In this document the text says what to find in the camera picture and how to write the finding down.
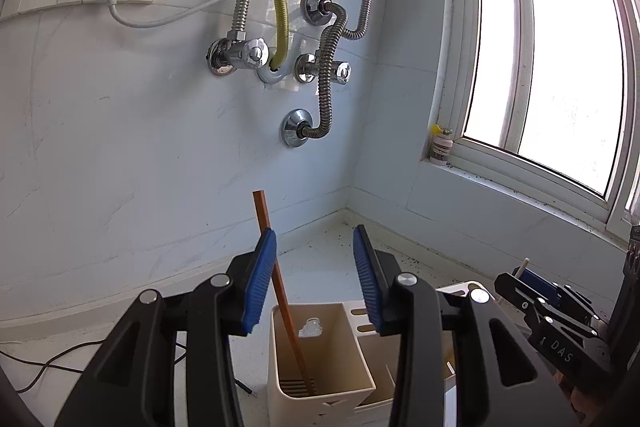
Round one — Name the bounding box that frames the clear plastic piece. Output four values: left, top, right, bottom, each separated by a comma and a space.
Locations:
298, 317, 325, 339

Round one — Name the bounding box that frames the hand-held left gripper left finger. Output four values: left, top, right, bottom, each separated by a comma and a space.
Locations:
54, 228, 278, 427

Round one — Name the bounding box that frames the black usb cable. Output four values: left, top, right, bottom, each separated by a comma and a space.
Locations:
0, 339, 255, 397

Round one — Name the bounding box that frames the beige slotted utensil holder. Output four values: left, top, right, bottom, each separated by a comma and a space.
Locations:
267, 279, 501, 427

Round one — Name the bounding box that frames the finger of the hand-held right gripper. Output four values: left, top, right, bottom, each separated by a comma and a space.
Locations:
494, 272, 608, 376
520, 268, 603, 325

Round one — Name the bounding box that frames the small white bottle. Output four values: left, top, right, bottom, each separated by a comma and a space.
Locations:
430, 123, 455, 166

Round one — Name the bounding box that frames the chrome angle valve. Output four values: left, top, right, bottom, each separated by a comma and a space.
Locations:
206, 33, 272, 76
293, 53, 353, 84

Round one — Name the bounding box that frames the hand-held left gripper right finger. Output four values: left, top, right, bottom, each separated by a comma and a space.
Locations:
352, 224, 581, 427

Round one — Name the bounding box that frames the brown wooden chopstick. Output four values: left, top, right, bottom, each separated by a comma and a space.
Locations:
252, 190, 314, 396

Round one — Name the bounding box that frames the white framed window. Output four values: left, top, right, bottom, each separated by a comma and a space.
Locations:
434, 0, 640, 235

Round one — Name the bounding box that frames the chrome pipe wall flange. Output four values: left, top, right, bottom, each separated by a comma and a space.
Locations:
301, 0, 332, 26
256, 61, 289, 86
281, 108, 315, 148

